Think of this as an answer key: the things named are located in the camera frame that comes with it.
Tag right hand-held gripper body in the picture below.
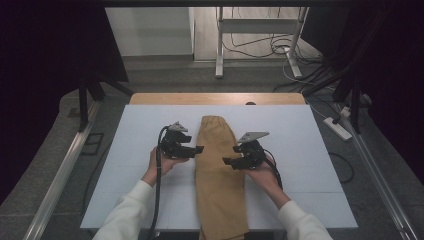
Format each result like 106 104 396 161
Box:
229 131 271 171

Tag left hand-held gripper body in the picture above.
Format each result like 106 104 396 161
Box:
159 121 198 160

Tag tan child's pants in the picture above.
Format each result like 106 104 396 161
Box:
194 114 251 240

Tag person's left hand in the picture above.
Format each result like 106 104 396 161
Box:
141 146 190 187

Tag person's right hand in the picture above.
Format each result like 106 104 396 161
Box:
244 155 292 211

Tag white board mat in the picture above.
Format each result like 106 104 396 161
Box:
79 103 360 232

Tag wooden table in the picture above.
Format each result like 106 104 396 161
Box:
128 92 307 107

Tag white power strip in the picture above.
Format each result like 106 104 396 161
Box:
322 116 354 141

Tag black metal stand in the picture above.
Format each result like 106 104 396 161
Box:
300 61 364 135
77 70 135 133

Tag white metal stand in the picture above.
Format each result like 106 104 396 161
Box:
214 6 310 80

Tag dark curtain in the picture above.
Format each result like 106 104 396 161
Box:
0 0 130 205
300 0 424 186

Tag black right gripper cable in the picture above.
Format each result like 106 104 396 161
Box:
262 148 285 192

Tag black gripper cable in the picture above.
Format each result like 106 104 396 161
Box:
146 125 172 240
262 148 285 192

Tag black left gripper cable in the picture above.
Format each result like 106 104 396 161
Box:
146 125 172 240

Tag black looped floor cable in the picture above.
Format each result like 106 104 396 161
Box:
327 151 355 185

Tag bundle of floor cables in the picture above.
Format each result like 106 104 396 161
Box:
221 7 325 65

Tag aluminium rail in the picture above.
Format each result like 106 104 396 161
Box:
332 102 418 240
22 99 102 240

